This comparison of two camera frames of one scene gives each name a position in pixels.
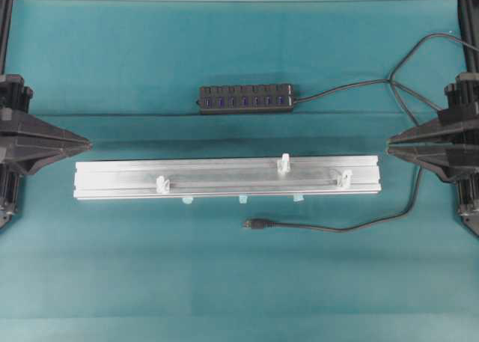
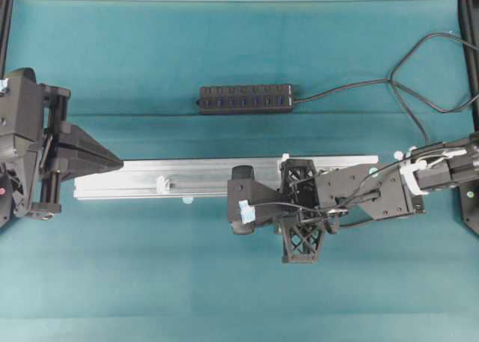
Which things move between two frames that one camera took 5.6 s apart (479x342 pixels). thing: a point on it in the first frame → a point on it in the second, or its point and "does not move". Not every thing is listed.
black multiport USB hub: [240, 99] does not move
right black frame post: [468, 18] does not move
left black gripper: [28, 142] → [81, 153]
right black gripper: [450, 144] → [302, 221]
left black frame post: [6, 8] does not move
